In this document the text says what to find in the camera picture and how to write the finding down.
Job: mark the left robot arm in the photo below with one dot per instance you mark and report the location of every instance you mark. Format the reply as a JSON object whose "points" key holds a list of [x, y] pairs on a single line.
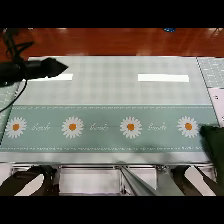
{"points": [[10, 71]]}

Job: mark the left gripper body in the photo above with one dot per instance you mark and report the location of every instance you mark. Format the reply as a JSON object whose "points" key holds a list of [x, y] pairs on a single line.
{"points": [[41, 68]]}

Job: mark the blue object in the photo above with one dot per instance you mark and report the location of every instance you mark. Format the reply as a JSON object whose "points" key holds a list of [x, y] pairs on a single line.
{"points": [[169, 30]]}

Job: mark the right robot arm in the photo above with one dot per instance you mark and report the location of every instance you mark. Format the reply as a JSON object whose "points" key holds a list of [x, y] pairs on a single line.
{"points": [[181, 178]]}

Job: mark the silver frame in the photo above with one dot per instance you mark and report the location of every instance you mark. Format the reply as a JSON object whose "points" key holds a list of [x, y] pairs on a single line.
{"points": [[133, 181]]}

